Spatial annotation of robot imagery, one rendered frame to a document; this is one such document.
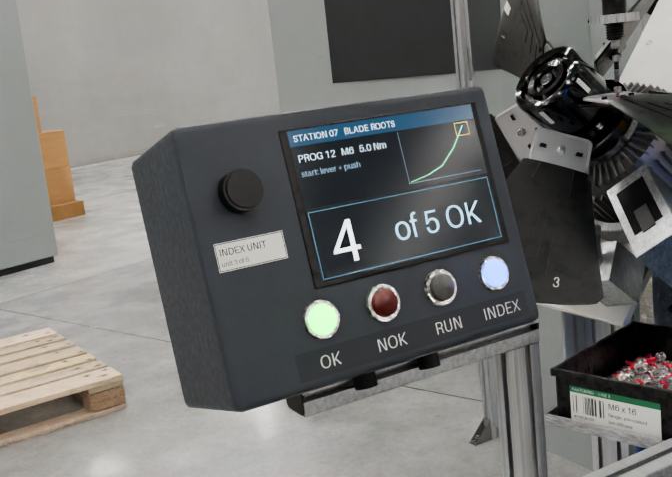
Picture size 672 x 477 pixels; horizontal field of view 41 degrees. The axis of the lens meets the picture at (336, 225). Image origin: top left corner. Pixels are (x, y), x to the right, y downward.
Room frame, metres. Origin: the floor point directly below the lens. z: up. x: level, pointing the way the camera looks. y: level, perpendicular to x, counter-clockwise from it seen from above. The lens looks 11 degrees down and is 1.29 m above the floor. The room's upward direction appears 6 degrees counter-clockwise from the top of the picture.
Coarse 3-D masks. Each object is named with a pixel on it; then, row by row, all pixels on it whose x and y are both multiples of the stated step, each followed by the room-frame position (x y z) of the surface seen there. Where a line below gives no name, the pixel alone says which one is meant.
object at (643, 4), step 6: (642, 0) 1.37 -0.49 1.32; (648, 0) 1.42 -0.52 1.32; (654, 0) 1.48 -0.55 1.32; (636, 6) 1.36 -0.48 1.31; (642, 6) 1.41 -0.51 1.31; (648, 6) 1.46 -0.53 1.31; (642, 12) 1.44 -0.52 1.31; (642, 18) 1.47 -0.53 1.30; (624, 24) 1.39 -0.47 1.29; (630, 24) 1.42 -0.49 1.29; (636, 24) 1.45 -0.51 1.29; (624, 30) 1.41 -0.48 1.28; (630, 30) 1.44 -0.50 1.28
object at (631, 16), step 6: (630, 12) 1.30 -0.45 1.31; (636, 12) 1.30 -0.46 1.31; (594, 18) 1.32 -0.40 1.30; (600, 18) 1.31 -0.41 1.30; (606, 18) 1.30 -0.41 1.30; (612, 18) 1.30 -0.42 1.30; (618, 18) 1.29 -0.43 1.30; (624, 18) 1.29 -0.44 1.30; (630, 18) 1.30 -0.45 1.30; (636, 18) 1.30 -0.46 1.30; (594, 24) 1.32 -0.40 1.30
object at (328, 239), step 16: (320, 208) 0.61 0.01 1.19; (336, 208) 0.61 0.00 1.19; (352, 208) 0.62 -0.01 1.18; (368, 208) 0.63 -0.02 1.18; (320, 224) 0.60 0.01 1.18; (336, 224) 0.61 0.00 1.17; (352, 224) 0.62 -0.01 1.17; (368, 224) 0.62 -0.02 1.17; (320, 240) 0.60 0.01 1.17; (336, 240) 0.61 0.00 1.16; (352, 240) 0.61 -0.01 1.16; (368, 240) 0.62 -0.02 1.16; (320, 256) 0.60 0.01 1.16; (336, 256) 0.60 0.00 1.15; (352, 256) 0.61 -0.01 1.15; (368, 256) 0.61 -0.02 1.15; (320, 272) 0.59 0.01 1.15; (336, 272) 0.60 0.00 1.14; (352, 272) 0.60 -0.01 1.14
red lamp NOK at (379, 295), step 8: (376, 288) 0.61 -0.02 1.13; (384, 288) 0.61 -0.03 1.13; (392, 288) 0.61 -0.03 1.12; (368, 296) 0.60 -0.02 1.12; (376, 296) 0.60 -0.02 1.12; (384, 296) 0.60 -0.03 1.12; (392, 296) 0.60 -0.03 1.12; (368, 304) 0.60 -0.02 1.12; (376, 304) 0.60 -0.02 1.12; (384, 304) 0.60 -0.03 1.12; (392, 304) 0.60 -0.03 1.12; (368, 312) 0.60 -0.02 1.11; (376, 312) 0.60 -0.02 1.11; (384, 312) 0.60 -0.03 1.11; (392, 312) 0.60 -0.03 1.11; (376, 320) 0.60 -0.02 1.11; (384, 320) 0.60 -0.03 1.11
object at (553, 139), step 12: (540, 132) 1.38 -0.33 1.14; (552, 132) 1.37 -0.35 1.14; (552, 144) 1.36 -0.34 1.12; (564, 144) 1.36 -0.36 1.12; (576, 144) 1.36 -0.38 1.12; (588, 144) 1.36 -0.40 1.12; (540, 156) 1.35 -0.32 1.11; (552, 156) 1.35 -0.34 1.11; (564, 156) 1.35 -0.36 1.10; (576, 156) 1.35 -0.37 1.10; (588, 156) 1.35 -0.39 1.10; (576, 168) 1.34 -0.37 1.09
